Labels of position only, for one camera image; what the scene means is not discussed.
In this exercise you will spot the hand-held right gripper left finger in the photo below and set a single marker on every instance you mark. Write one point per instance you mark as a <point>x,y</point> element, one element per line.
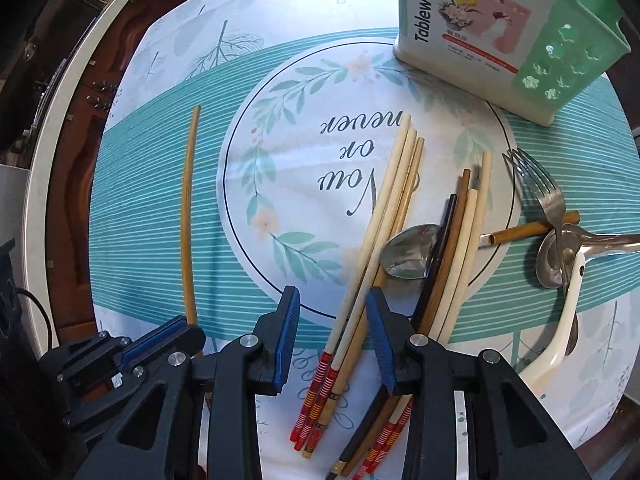
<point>284,345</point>

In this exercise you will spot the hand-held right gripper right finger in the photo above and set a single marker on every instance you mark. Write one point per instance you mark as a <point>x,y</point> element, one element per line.
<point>382,345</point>

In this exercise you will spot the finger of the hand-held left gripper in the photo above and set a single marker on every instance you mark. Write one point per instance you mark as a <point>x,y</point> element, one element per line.
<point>160,337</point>

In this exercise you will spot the tan bamboo chopstick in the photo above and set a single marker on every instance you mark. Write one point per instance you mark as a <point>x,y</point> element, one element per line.
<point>186,210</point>

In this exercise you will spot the black chopstick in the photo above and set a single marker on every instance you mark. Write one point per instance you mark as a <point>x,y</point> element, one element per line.
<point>446,225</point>

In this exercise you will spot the white ceramic spoon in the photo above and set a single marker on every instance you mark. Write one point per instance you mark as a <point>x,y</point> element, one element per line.
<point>550,355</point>

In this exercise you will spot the dark brown chopstick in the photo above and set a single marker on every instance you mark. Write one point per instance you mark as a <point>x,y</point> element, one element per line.
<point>464,185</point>

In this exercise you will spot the steel fork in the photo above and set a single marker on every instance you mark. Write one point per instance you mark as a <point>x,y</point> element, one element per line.
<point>542,195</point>

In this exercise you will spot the green plastic utensil holder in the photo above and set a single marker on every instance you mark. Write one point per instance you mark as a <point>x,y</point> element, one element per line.
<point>450,35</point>

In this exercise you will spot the black device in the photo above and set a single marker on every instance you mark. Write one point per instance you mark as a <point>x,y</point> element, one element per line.
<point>7,280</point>

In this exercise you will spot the printed teal white tablecloth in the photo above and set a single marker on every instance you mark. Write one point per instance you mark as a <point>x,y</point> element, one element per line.
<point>150,210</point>

